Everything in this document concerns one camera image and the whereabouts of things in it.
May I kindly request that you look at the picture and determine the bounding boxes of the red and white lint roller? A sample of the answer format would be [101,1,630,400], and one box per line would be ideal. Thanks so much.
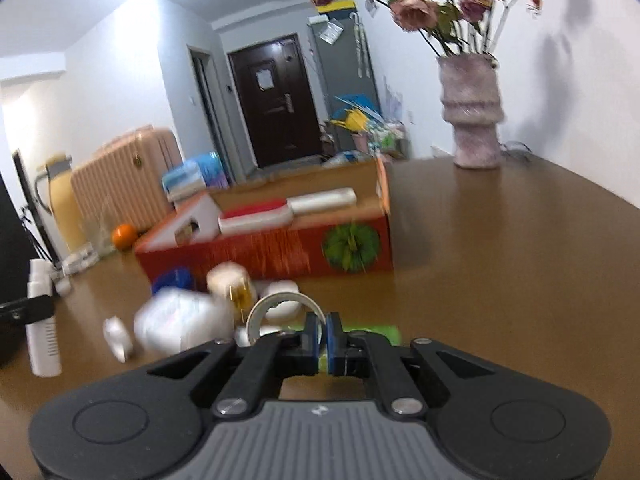
[218,187,357,235]

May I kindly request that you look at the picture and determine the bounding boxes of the white cable charger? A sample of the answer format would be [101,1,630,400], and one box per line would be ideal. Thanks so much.
[52,242,101,276]

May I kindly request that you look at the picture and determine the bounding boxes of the pink ribbed suitcase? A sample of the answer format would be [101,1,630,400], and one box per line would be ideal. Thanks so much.
[70,125,183,233]

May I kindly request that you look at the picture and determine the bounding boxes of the pink textured vase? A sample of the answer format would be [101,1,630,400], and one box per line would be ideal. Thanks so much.
[436,54,506,170]

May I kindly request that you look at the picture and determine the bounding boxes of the yellow box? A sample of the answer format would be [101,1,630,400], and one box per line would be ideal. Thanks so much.
[316,0,357,15]

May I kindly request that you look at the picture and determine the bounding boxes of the clear glass cup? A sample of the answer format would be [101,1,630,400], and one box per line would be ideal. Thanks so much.
[82,200,116,259]

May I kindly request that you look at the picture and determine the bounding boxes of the white spray bottle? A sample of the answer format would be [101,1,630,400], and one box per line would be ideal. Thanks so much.
[26,258,62,377]

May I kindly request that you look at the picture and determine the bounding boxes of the clear plastic bag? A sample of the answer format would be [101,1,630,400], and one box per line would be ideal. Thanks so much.
[322,150,376,169]
[134,292,235,354]

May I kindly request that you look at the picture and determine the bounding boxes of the small white bottle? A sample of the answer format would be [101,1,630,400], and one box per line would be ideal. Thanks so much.
[102,316,134,362]

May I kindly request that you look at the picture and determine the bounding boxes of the yellow thermos jug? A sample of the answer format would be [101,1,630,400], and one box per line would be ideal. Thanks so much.
[35,154,86,256]

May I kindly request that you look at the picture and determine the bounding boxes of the white round disc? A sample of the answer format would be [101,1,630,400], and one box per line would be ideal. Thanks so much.
[262,280,301,323]

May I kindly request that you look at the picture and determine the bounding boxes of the orange fruit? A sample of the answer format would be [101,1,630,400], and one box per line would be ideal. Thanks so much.
[111,224,138,252]

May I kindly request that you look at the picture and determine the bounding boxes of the white jar with yellow label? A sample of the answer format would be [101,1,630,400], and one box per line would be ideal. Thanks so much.
[206,261,257,322]

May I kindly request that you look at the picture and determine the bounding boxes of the blue capped item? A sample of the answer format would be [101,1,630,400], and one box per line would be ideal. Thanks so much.
[151,267,195,297]

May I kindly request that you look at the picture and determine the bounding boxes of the grey refrigerator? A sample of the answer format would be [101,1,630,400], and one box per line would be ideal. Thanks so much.
[307,10,381,156]

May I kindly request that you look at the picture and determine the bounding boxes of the dark brown entrance door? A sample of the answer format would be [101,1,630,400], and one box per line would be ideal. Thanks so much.
[227,34,323,170]

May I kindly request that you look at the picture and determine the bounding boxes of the green flat packet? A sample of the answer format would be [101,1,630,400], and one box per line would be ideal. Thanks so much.
[280,324,402,376]

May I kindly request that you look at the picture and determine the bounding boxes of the yellow and blue plastic item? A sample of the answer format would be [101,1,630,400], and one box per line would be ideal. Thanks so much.
[327,94,383,136]

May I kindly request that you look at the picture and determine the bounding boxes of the white bin with blue bag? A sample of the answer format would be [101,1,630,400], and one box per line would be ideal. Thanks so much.
[161,151,228,203]

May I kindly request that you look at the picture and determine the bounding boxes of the grey cable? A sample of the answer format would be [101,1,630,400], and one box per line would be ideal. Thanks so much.
[500,141,533,162]

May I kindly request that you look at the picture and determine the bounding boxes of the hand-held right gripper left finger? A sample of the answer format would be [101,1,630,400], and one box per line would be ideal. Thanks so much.
[147,311,326,418]

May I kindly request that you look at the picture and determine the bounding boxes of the interior door frame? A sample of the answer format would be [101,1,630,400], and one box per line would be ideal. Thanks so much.
[187,44,224,177]

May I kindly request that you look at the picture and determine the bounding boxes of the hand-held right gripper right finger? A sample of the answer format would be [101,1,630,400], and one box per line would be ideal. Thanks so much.
[325,312,496,418]

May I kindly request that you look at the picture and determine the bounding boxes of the rack of small bottles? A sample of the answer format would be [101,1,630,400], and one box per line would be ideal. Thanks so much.
[370,122,407,155]

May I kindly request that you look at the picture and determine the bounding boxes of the white tape roll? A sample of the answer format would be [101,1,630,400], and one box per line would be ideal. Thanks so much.
[246,293,322,350]

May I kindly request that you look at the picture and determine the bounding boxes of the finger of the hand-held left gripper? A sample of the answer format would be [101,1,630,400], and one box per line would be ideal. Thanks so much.
[0,294,55,325]

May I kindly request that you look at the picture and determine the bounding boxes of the orange cardboard box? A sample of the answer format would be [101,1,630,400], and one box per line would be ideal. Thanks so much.
[134,156,394,282]

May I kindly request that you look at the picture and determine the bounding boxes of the bunch of dried roses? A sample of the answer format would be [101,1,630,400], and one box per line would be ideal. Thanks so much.
[306,0,543,58]

